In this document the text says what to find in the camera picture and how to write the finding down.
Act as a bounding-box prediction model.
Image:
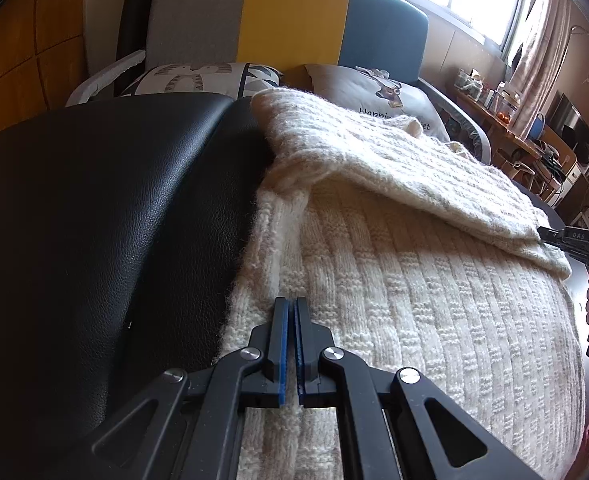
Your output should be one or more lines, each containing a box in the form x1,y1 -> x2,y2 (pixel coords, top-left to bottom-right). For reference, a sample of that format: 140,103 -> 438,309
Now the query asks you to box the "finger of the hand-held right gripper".
537,226 -> 568,257

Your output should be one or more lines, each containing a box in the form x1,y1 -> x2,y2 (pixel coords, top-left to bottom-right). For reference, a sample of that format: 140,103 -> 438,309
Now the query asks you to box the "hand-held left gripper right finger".
294,297 -> 540,480

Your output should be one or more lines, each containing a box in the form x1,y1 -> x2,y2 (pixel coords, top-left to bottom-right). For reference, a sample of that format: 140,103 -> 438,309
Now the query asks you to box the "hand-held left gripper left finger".
49,296 -> 290,480

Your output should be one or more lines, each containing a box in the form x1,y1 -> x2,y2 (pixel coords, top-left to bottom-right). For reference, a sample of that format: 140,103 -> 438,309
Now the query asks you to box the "white knit sweater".
219,87 -> 587,480

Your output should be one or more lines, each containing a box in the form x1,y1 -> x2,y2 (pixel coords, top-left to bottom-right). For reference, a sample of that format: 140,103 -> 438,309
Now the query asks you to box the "white cabinet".
559,165 -> 589,206

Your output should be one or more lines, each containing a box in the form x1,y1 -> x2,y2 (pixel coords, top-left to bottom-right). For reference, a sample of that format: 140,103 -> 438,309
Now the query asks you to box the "wooden side desk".
451,85 -> 582,196

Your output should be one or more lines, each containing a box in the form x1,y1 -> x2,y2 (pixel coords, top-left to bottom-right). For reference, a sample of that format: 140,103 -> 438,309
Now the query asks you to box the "black monitor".
549,92 -> 589,161

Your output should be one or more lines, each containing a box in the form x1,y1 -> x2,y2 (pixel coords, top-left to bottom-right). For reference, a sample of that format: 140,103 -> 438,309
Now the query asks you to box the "row of glass jars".
454,67 -> 520,126

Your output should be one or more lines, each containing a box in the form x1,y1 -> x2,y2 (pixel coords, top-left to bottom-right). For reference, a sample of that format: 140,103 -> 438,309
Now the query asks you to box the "beige curtain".
504,0 -> 575,138

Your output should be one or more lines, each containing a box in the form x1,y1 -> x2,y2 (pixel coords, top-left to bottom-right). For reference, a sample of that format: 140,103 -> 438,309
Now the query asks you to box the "grey deer print pillow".
304,63 -> 450,143

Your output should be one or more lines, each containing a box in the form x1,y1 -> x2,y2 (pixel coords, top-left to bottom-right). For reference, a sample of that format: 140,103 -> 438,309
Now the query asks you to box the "white triangle pattern pillow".
119,61 -> 280,100

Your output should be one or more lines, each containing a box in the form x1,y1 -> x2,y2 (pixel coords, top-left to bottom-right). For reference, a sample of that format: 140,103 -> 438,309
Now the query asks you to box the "grey yellow blue sofa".
66,0 -> 492,161

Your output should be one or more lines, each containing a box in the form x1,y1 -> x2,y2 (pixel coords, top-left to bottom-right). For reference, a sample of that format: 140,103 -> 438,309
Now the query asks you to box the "wooden panelled wardrobe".
0,0 -> 88,138

